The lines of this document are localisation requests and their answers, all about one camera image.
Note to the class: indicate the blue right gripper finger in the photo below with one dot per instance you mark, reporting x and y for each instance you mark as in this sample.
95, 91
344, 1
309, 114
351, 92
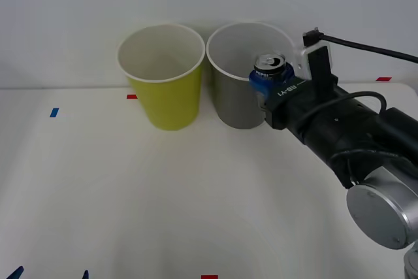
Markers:
289, 70

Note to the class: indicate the yellow-green plastic waste bin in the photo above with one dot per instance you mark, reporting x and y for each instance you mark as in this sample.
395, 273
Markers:
170, 106

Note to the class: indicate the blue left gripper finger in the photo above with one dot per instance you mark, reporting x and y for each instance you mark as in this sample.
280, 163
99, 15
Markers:
85, 275
258, 86

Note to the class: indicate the silver-grey and black right arm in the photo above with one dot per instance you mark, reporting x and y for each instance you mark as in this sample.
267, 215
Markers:
365, 135

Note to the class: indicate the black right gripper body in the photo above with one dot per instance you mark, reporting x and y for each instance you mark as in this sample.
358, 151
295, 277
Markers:
294, 102

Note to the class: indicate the grey plastic waste bin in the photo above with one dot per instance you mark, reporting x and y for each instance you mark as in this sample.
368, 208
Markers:
235, 102

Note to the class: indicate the silver drink can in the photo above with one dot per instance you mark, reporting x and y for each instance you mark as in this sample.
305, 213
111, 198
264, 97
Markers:
270, 62

